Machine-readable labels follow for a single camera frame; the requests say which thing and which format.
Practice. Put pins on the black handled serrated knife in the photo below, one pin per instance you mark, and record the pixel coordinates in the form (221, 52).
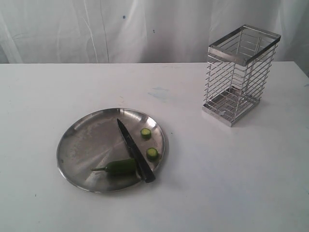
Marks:
(145, 169)

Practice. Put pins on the wire metal utensil holder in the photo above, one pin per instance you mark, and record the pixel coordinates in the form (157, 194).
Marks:
(237, 70)

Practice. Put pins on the round steel plate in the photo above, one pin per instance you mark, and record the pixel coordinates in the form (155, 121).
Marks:
(95, 140)

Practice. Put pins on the small yellow-green object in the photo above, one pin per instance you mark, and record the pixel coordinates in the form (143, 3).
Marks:
(145, 133)

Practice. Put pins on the green cucumber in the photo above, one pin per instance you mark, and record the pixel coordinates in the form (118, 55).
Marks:
(119, 167)

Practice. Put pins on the white backdrop curtain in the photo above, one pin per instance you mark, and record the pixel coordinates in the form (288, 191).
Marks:
(134, 31)

